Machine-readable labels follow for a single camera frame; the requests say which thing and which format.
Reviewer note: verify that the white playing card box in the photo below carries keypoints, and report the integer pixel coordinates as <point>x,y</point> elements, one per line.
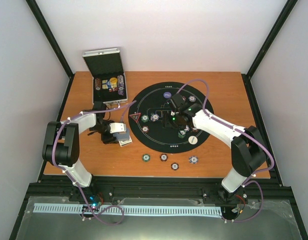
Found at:
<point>123,143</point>

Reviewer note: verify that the white dealer button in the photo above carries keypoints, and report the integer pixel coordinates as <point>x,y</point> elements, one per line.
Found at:
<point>193,140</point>

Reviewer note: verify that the blue poker chip stack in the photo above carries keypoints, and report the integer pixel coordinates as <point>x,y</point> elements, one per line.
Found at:
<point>193,159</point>

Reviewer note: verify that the brown chips in case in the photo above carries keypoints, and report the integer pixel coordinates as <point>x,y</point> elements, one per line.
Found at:
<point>97,84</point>

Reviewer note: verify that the black round poker mat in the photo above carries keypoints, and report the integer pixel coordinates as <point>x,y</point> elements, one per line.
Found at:
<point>165,140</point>

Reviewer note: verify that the purple chips in case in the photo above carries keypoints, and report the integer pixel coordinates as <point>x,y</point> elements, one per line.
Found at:
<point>121,85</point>

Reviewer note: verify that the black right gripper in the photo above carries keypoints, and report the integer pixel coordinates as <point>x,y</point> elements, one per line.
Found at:
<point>166,122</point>

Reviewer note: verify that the green chips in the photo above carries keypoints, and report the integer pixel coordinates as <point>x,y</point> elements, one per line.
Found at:
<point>145,118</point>
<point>181,134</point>

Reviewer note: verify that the light blue cable duct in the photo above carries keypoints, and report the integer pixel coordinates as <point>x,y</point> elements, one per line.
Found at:
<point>130,210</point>

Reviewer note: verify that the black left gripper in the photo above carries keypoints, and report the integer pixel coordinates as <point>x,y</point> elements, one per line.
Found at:
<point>108,139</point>

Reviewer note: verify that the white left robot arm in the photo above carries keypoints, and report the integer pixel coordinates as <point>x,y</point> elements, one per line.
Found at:
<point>61,147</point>

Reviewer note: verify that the blue-backed card deck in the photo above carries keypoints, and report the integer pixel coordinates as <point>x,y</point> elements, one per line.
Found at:
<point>122,136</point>

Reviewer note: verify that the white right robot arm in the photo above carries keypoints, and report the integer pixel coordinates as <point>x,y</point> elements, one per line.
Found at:
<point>246,144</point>

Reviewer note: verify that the red triangular all-in marker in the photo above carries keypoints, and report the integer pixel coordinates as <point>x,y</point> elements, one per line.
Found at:
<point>135,116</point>

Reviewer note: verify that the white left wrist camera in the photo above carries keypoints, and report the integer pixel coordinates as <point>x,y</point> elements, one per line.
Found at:
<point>117,127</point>

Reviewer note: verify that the brown poker chip stack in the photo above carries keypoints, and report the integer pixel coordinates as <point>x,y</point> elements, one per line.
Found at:
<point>163,157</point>

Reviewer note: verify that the purple small blind button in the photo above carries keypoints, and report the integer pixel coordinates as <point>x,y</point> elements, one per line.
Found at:
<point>167,95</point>

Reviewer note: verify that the aluminium poker chip case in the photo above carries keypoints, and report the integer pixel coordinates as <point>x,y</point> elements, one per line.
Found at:
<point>104,64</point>

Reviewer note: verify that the green poker chip stack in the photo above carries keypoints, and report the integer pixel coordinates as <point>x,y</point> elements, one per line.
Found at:
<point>146,157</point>

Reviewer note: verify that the yellow button in case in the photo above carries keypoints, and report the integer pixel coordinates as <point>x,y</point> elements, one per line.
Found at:
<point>113,81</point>

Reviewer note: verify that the single brown chip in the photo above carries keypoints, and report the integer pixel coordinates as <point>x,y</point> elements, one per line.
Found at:
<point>174,166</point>
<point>145,129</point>

